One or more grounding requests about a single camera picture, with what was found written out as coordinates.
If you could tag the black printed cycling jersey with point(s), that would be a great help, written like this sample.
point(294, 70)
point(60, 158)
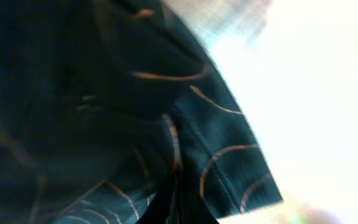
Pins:
point(102, 101)

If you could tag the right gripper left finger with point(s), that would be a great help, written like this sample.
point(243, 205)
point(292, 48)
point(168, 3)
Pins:
point(163, 207)

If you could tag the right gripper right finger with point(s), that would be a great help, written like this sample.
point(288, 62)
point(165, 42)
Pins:
point(191, 207)

